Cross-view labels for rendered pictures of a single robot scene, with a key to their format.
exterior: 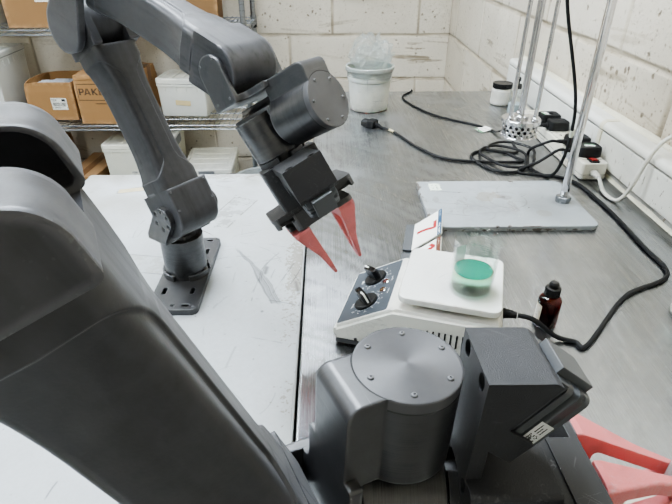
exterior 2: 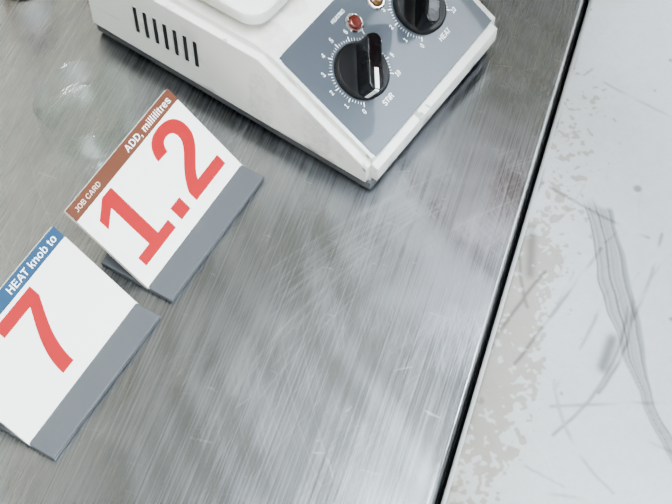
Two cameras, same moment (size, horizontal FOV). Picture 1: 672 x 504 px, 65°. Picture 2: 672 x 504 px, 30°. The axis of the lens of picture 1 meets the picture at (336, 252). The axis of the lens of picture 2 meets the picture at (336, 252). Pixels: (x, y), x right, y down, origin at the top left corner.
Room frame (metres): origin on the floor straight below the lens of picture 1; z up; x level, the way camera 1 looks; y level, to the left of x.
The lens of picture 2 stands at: (1.00, 0.06, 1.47)
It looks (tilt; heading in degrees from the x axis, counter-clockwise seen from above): 59 degrees down; 198
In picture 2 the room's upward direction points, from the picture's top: 2 degrees clockwise
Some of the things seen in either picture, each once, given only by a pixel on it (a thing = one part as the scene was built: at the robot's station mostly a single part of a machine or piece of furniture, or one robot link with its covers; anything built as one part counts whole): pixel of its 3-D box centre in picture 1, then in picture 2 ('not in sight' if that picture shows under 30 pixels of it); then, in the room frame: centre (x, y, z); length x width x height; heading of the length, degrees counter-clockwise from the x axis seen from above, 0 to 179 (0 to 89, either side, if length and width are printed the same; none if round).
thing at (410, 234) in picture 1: (423, 229); (52, 341); (0.78, -0.15, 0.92); 0.09 x 0.06 x 0.04; 169
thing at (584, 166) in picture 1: (558, 139); not in sight; (1.23, -0.54, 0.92); 0.40 x 0.06 x 0.04; 1
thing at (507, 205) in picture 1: (500, 203); not in sight; (0.91, -0.32, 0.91); 0.30 x 0.20 x 0.01; 91
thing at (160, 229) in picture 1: (183, 215); not in sight; (0.67, 0.22, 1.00); 0.09 x 0.06 x 0.06; 145
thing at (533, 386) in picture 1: (516, 421); not in sight; (0.20, -0.10, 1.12); 0.07 x 0.06 x 0.11; 3
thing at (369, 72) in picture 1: (369, 71); not in sight; (1.58, -0.10, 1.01); 0.14 x 0.14 x 0.21
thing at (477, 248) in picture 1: (476, 263); not in sight; (0.51, -0.16, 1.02); 0.06 x 0.05 x 0.08; 59
